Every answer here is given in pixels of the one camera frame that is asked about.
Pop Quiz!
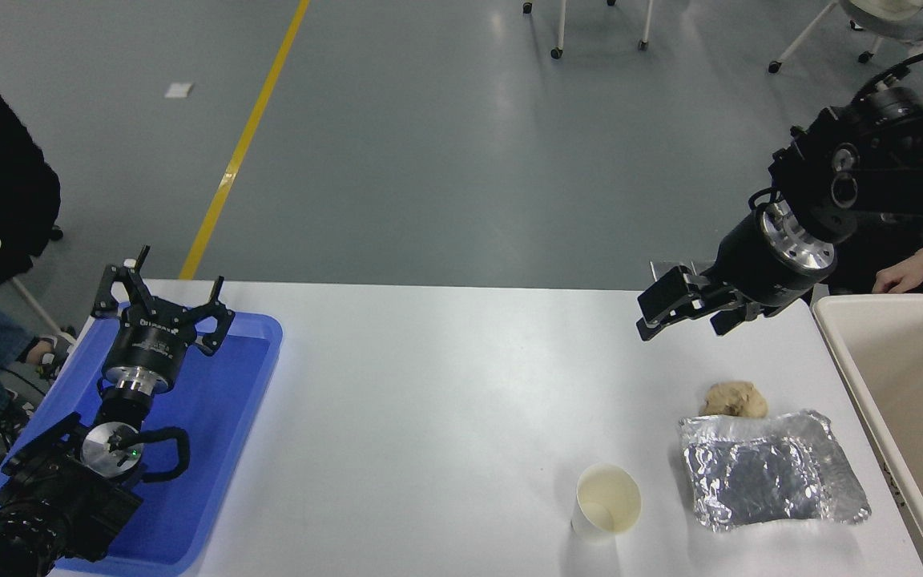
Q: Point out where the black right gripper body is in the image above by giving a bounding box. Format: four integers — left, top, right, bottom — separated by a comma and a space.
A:
700, 212, 812, 312

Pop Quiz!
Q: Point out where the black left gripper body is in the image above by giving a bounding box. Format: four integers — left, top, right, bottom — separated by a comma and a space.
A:
106, 303, 191, 379

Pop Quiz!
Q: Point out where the white paper cup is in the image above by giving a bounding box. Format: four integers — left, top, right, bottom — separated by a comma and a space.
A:
571, 463, 642, 543

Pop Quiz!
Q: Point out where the person's hand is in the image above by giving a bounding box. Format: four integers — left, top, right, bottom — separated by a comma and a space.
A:
871, 253, 923, 295

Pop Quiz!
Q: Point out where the crumpled tan paper ball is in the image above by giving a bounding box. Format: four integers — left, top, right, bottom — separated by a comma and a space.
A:
699, 381, 769, 420

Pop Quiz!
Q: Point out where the chair with white legs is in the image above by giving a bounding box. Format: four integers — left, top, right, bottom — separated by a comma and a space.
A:
0, 227, 78, 341

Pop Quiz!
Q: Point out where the blue plastic tray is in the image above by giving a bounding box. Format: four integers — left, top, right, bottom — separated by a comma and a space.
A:
0, 302, 283, 576

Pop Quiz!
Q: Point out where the crumpled silver foil tray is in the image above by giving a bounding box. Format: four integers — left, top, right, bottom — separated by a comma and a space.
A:
678, 410, 873, 534

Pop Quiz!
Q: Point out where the large pale plastic bin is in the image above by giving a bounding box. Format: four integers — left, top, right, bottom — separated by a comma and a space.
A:
812, 293, 923, 577

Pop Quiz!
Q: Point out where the white office chair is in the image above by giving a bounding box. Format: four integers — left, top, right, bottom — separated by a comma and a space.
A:
768, 0, 923, 81

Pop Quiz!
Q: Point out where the white wheeled stand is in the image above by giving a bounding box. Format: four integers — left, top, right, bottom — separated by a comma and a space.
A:
522, 0, 656, 59

